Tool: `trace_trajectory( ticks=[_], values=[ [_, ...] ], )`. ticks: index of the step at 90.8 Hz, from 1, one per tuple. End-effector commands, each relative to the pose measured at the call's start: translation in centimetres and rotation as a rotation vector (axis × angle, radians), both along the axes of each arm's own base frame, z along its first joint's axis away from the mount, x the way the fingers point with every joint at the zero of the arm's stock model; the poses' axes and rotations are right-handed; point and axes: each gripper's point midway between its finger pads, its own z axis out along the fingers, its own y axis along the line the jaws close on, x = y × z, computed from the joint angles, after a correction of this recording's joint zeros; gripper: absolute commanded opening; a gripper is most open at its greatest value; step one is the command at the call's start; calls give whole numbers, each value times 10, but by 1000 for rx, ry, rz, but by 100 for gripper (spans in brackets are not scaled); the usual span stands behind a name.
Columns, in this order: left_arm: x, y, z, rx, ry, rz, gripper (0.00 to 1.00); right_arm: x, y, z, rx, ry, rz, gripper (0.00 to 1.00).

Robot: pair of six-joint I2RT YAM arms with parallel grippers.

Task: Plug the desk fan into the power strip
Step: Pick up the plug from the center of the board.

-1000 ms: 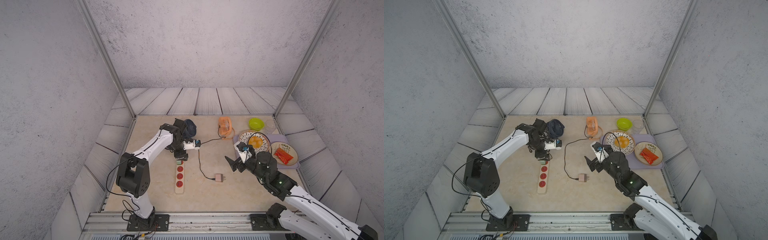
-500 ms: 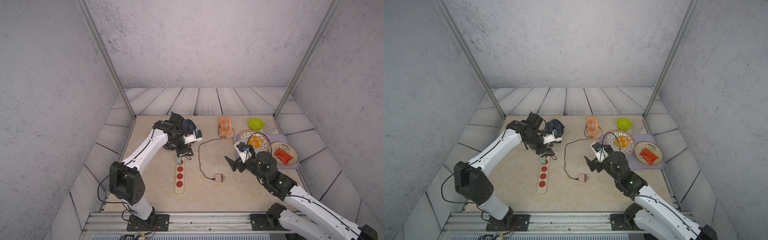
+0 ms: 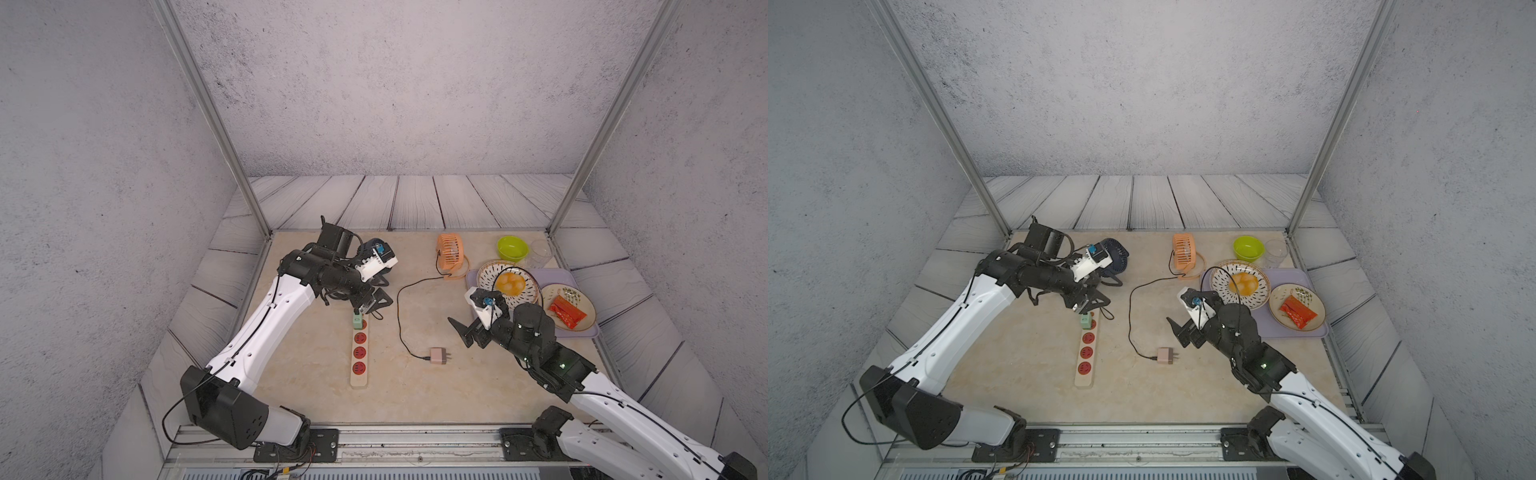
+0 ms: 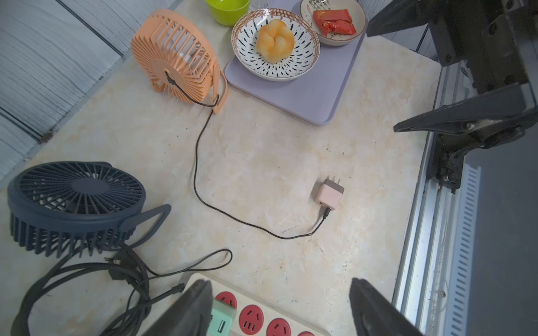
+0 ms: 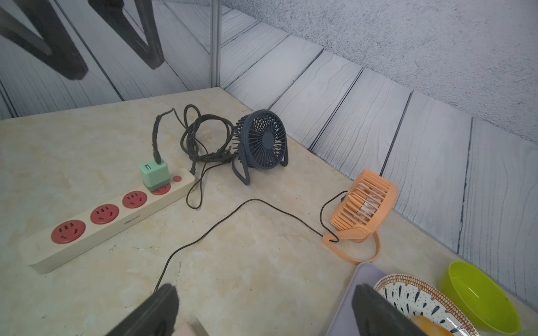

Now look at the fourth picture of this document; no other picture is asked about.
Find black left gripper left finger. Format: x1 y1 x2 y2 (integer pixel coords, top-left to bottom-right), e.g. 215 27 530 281
144 279 213 336

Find green plastic bowl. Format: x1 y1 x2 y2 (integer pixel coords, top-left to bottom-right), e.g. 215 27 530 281
206 0 250 27

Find green usb power adapter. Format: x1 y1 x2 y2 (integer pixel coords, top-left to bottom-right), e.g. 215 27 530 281
207 299 237 336

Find knotted bread roll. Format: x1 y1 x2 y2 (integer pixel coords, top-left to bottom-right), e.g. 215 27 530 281
256 19 295 64

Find black power strip cord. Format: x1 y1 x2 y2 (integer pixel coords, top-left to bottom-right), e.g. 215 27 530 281
10 247 186 336

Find pink usb power adapter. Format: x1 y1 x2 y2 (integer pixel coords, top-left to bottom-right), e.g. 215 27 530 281
315 176 345 211

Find black orange fan cable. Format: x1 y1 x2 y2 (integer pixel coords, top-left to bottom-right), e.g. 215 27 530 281
164 71 333 241

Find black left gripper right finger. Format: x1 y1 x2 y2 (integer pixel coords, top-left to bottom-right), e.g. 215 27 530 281
349 278 423 336

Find red snack packet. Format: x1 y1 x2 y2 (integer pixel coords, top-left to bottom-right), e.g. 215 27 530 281
313 9 357 36

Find white red power strip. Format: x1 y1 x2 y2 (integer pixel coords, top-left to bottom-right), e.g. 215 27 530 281
187 272 329 335

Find orange desk fan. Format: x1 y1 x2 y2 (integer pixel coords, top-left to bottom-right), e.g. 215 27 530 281
131 9 228 113

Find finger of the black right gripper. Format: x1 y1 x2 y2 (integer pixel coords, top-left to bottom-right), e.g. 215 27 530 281
394 83 534 134
367 0 446 36

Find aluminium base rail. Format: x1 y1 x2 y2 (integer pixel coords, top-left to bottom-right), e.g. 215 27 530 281
390 58 482 336

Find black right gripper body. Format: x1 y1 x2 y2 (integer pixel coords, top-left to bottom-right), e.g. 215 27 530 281
432 1 537 190

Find patterned ceramic plate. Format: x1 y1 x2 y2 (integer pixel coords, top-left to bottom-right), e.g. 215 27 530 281
232 8 321 82

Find small beige floral plate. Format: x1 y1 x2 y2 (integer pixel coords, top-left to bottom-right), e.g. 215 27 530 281
300 0 368 46

